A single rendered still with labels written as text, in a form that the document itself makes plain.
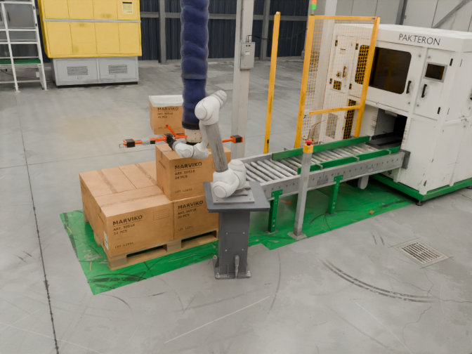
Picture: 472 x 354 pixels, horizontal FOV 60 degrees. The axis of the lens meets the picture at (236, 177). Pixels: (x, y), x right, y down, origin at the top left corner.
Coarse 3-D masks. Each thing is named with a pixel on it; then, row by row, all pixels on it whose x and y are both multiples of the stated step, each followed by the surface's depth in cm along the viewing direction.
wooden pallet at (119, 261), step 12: (84, 216) 428; (216, 228) 404; (96, 240) 392; (180, 240) 385; (192, 240) 404; (204, 240) 405; (132, 252) 362; (156, 252) 382; (168, 252) 383; (108, 264) 362; (120, 264) 360; (132, 264) 367
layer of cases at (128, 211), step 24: (120, 168) 428; (144, 168) 431; (96, 192) 374; (120, 192) 376; (144, 192) 379; (96, 216) 372; (120, 216) 342; (144, 216) 355; (168, 216) 368; (192, 216) 383; (216, 216) 398; (120, 240) 351; (144, 240) 364; (168, 240) 378
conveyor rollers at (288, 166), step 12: (360, 144) 540; (300, 156) 484; (312, 156) 490; (324, 156) 488; (336, 156) 493; (348, 156) 492; (252, 168) 444; (264, 168) 453; (276, 168) 450; (288, 168) 449; (252, 180) 415; (264, 180) 426
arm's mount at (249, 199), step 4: (212, 184) 346; (248, 184) 348; (212, 188) 340; (212, 192) 334; (248, 192) 336; (212, 196) 331; (216, 196) 329; (240, 196) 331; (244, 196) 331; (248, 196) 331; (252, 196) 332; (216, 200) 323; (220, 200) 324; (224, 200) 324; (228, 200) 325; (232, 200) 325; (236, 200) 325; (240, 200) 325; (244, 200) 326; (248, 200) 326; (252, 200) 326
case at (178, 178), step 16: (208, 144) 390; (160, 160) 373; (176, 160) 353; (192, 160) 361; (208, 160) 368; (160, 176) 381; (176, 176) 359; (192, 176) 367; (208, 176) 375; (176, 192) 366; (192, 192) 374
